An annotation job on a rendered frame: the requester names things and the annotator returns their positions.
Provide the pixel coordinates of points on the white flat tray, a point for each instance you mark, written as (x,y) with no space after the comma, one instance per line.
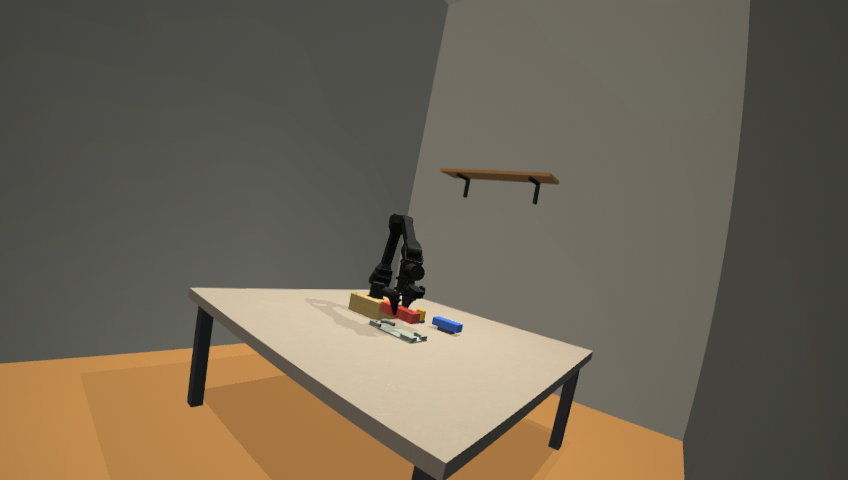
(389,327)

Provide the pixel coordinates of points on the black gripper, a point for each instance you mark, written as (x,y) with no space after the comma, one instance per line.
(394,296)

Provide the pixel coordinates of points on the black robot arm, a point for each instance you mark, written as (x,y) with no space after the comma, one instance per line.
(411,262)

